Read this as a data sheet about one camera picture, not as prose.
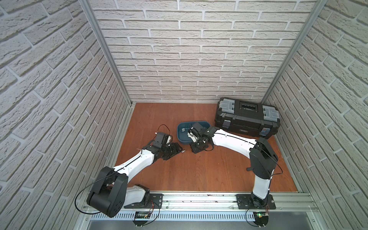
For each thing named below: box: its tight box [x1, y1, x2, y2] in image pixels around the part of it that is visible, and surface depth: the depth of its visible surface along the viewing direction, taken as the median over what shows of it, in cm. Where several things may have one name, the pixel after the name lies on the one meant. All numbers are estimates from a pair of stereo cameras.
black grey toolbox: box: [214, 97, 281, 139], surface depth 94 cm
